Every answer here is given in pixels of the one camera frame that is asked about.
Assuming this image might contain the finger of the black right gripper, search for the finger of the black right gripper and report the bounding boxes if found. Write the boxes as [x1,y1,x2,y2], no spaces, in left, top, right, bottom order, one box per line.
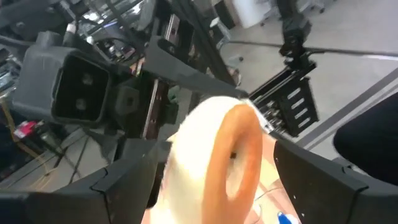
[143,35,249,99]

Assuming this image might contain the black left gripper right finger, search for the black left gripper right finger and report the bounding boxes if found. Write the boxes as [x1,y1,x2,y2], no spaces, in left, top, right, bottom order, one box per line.
[273,139,398,224]

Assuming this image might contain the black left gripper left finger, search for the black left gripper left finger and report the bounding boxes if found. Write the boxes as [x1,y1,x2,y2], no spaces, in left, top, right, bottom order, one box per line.
[0,138,174,224]

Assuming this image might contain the blue cap ink bottle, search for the blue cap ink bottle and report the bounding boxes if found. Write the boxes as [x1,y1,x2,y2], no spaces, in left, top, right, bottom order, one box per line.
[277,212,300,224]

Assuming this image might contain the person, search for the person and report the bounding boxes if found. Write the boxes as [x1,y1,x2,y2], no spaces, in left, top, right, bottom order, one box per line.
[333,92,398,187]

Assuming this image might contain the red box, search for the red box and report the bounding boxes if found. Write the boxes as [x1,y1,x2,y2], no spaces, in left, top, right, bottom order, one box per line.
[12,120,38,139]

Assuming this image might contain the silver metal bracket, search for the silver metal bracket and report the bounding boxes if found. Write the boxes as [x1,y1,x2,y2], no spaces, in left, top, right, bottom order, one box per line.
[164,14,182,46]

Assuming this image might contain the black slotted arm base plate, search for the black slotted arm base plate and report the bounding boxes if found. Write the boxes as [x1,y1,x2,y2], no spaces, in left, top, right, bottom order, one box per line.
[248,60,321,138]

